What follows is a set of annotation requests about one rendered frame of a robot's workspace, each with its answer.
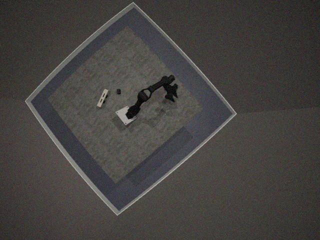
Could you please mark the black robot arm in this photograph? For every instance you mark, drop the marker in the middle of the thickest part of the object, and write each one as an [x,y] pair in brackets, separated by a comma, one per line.
[142,97]

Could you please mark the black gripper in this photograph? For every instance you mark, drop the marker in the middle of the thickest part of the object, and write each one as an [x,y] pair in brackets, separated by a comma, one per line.
[170,94]

